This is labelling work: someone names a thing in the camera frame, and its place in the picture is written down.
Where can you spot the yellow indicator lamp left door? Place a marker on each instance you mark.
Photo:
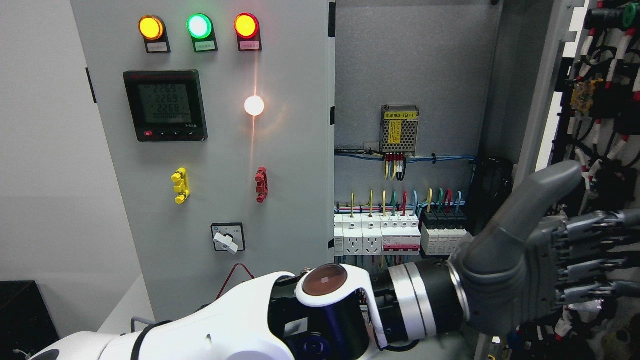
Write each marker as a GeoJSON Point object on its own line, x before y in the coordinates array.
{"type": "Point", "coordinates": [154, 33]}

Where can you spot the yellow terminal connector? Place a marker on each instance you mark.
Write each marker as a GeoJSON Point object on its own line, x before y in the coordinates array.
{"type": "Point", "coordinates": [181, 185]}

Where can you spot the white socket breaker row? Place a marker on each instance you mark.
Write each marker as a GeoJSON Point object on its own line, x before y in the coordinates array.
{"type": "Point", "coordinates": [375, 235]}

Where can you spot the red terminal connector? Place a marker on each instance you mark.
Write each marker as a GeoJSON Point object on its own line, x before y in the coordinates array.
{"type": "Point", "coordinates": [262, 187]}

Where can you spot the red indicator lamp left door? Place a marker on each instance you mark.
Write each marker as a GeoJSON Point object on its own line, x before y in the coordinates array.
{"type": "Point", "coordinates": [248, 31]}

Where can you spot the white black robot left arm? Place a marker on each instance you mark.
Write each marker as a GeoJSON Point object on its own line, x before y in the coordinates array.
{"type": "Point", "coordinates": [333, 312]}

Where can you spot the grey cabinet body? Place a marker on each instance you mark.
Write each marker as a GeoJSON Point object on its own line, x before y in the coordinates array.
{"type": "Point", "coordinates": [472, 69]}

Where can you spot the metal mesh power supply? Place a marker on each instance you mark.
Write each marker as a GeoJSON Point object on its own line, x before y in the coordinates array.
{"type": "Point", "coordinates": [399, 128]}

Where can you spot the white rotary selector switch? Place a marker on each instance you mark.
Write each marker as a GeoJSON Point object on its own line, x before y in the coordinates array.
{"type": "Point", "coordinates": [228, 237]}

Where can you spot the white glowing indicator lamp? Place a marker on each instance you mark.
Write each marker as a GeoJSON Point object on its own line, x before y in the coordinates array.
{"type": "Point", "coordinates": [254, 105]}

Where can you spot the black box at left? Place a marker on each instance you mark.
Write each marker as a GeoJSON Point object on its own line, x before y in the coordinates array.
{"type": "Point", "coordinates": [25, 323]}

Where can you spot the green indicator lamp left door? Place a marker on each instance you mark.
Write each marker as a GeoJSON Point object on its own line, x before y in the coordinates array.
{"type": "Point", "coordinates": [202, 33]}

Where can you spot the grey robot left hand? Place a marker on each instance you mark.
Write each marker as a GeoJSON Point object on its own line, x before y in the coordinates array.
{"type": "Point", "coordinates": [522, 267]}

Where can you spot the black white surge protector block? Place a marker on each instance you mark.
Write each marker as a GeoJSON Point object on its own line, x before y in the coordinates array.
{"type": "Point", "coordinates": [441, 231]}

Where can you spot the black digital power meter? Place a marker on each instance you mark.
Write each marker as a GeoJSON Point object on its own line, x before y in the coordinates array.
{"type": "Point", "coordinates": [166, 106]}

